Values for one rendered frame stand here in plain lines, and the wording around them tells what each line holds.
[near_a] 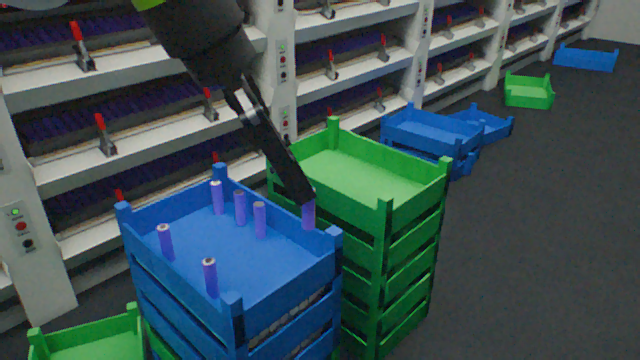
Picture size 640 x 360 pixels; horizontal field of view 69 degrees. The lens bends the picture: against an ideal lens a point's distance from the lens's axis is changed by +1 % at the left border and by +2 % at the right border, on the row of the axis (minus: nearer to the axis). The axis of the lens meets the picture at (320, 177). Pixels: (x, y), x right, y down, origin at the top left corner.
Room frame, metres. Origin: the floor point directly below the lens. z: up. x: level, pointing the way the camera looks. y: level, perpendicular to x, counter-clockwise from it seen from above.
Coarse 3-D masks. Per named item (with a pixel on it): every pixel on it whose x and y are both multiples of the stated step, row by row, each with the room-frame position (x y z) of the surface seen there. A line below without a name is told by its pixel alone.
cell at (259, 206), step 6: (258, 204) 0.62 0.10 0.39; (264, 204) 0.62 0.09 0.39; (258, 210) 0.61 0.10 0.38; (264, 210) 0.62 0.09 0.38; (258, 216) 0.61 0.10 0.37; (264, 216) 0.61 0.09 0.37; (258, 222) 0.61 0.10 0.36; (264, 222) 0.61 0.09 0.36; (258, 228) 0.61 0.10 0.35; (264, 228) 0.61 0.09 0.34; (258, 234) 0.61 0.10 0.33; (264, 234) 0.61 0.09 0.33
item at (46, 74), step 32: (96, 0) 1.09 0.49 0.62; (128, 0) 1.14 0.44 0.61; (0, 32) 0.93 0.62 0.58; (32, 32) 0.95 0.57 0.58; (64, 32) 0.98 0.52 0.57; (96, 32) 1.01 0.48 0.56; (128, 32) 1.03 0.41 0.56; (256, 32) 1.22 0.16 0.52; (0, 64) 0.85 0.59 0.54; (32, 64) 0.87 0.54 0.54; (64, 64) 0.91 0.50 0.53; (96, 64) 0.93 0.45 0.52; (128, 64) 0.96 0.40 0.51; (160, 64) 1.00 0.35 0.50; (32, 96) 0.82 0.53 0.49; (64, 96) 0.86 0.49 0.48
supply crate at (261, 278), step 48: (192, 192) 0.69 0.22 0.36; (144, 240) 0.54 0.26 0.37; (192, 240) 0.61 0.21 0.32; (240, 240) 0.61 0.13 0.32; (288, 240) 0.61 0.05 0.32; (336, 240) 0.52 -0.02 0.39; (192, 288) 0.45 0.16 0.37; (240, 288) 0.50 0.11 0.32; (288, 288) 0.46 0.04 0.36; (240, 336) 0.40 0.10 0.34
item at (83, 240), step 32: (160, 160) 1.12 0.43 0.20; (192, 160) 1.13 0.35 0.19; (224, 160) 1.17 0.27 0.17; (256, 160) 1.22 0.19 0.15; (96, 192) 0.97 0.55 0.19; (128, 192) 0.97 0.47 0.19; (160, 192) 1.02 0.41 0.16; (64, 224) 0.86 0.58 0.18; (96, 224) 0.88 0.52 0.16; (64, 256) 0.79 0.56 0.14; (96, 256) 0.84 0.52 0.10
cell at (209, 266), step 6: (204, 258) 0.49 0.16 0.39; (210, 258) 0.49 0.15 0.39; (204, 264) 0.48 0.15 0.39; (210, 264) 0.48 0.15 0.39; (204, 270) 0.48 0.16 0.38; (210, 270) 0.47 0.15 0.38; (216, 270) 0.48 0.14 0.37; (204, 276) 0.48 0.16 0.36; (210, 276) 0.47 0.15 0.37; (216, 276) 0.48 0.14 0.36; (210, 282) 0.47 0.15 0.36; (216, 282) 0.48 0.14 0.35; (210, 288) 0.47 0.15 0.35; (216, 288) 0.48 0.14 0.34; (210, 294) 0.47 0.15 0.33; (216, 294) 0.48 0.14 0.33
